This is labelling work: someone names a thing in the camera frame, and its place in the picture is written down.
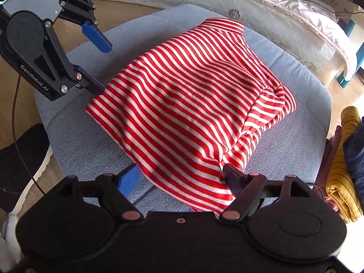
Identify white table teal legs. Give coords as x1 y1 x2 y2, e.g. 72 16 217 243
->
330 0 363 78

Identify yellow striped folded garment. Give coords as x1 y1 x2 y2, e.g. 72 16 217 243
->
326 106 363 223

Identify grey blue upholstered ottoman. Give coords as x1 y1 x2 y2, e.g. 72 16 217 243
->
36 4 332 213

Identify maroon folded garment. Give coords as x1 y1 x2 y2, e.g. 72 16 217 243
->
313 125 342 213

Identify white quilted mattress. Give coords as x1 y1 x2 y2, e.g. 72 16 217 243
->
109 0 345 85

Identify dark navy folded garment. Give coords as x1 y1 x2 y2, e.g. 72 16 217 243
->
343 118 364 207

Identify black shoe white sole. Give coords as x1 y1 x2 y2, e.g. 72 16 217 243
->
1 123 53 213

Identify pink satin bed sheet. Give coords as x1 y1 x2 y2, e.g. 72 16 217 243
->
259 0 357 81

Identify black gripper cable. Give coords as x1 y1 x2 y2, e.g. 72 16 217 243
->
12 73 46 196

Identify red white striped shirt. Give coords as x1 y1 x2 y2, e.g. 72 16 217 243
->
86 18 297 215

